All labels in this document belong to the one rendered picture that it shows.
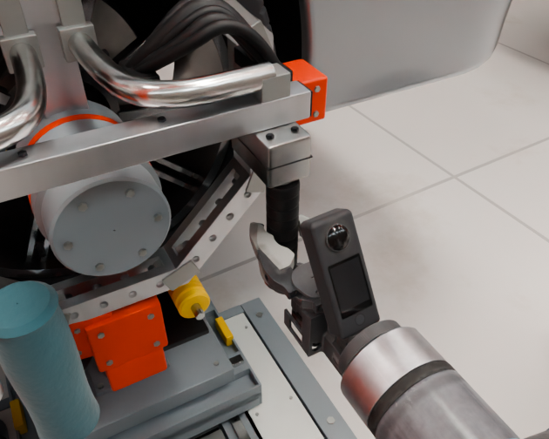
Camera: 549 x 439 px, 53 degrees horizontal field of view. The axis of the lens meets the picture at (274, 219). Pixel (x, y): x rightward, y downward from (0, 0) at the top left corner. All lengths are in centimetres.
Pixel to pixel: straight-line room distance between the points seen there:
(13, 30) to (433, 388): 52
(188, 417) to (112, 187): 76
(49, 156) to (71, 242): 14
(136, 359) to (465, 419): 64
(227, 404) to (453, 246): 99
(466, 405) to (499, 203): 172
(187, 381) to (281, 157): 77
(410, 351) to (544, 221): 168
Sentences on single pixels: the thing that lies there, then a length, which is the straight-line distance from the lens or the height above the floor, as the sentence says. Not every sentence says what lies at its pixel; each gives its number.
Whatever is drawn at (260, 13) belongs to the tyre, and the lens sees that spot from 82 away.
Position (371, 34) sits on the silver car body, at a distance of 100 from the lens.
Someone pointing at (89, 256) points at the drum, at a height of 83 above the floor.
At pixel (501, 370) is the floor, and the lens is 161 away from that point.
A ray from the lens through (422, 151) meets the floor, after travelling 236.
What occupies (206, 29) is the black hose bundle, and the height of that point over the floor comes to 103.
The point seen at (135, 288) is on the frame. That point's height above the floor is 61.
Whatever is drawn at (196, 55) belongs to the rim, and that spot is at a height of 87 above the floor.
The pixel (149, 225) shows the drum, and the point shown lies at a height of 84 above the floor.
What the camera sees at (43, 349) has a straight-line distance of 72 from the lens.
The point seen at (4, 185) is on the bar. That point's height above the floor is 97.
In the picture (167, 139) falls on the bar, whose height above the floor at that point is 97.
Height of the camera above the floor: 123
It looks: 40 degrees down
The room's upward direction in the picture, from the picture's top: straight up
